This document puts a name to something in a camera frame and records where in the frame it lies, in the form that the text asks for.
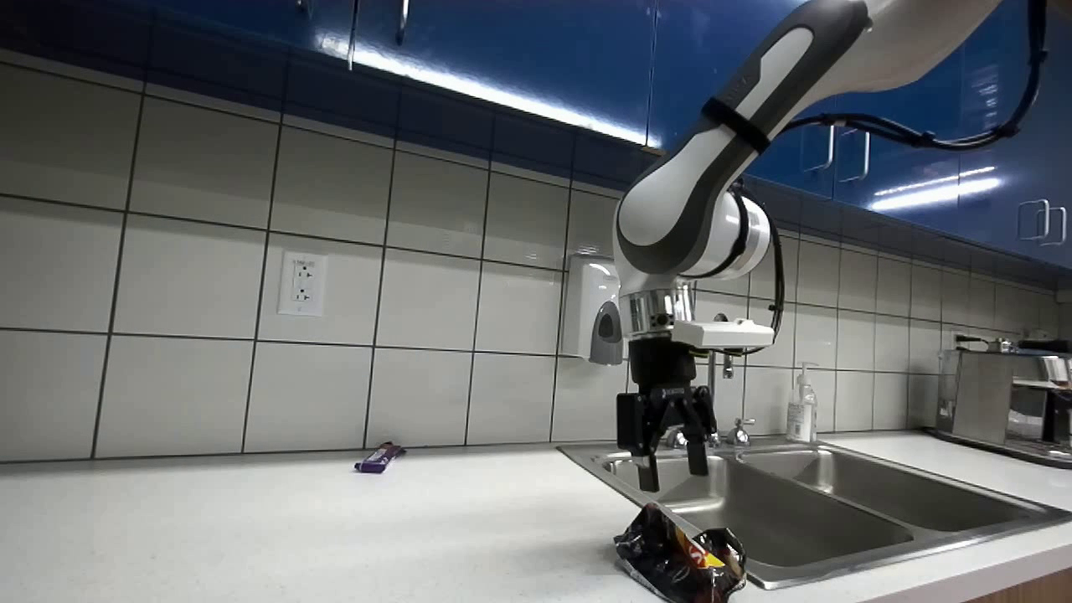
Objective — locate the small purple wrapper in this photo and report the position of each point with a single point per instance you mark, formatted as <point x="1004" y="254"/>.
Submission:
<point x="380" y="457"/>

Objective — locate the chrome gooseneck faucet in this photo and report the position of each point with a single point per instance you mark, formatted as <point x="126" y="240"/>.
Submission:
<point x="729" y="362"/>

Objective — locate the stainless steel double sink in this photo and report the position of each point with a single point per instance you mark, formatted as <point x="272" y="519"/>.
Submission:
<point x="816" y="508"/>

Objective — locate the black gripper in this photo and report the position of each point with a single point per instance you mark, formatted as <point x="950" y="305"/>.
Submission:
<point x="663" y="391"/>

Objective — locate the glossy blue wall cabinets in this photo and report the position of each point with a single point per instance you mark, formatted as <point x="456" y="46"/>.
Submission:
<point x="505" y="46"/>

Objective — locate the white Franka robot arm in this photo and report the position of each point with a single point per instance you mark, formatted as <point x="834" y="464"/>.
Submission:
<point x="738" y="146"/>

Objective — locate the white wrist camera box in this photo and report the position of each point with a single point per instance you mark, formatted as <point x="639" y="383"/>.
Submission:
<point x="726" y="331"/>

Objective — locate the white wall soap dispenser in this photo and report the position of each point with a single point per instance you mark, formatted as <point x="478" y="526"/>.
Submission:
<point x="586" y="305"/>

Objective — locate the white wall power outlet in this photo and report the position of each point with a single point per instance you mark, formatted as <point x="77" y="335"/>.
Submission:
<point x="301" y="286"/>

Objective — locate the stainless steel countertop appliance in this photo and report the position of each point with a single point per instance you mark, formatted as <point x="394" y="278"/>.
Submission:
<point x="993" y="402"/>

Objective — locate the dark bag of crisps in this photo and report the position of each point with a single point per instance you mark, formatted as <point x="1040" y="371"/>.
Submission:
<point x="681" y="553"/>

